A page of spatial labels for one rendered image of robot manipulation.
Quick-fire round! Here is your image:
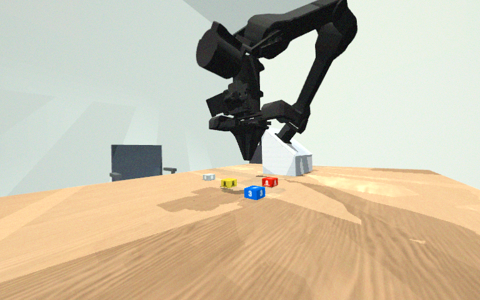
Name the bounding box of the red block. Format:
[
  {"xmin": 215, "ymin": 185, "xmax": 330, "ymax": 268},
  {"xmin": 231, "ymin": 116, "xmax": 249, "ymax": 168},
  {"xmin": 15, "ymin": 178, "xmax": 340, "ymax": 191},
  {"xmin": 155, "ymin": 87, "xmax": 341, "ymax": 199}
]
[{"xmin": 262, "ymin": 177, "xmax": 278, "ymax": 187}]

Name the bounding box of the blue block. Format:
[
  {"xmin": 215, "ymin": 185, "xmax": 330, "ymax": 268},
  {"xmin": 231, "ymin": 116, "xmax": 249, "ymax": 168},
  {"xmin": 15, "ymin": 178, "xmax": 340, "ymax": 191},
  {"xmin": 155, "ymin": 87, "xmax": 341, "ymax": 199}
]
[{"xmin": 244, "ymin": 186, "xmax": 266, "ymax": 200}]

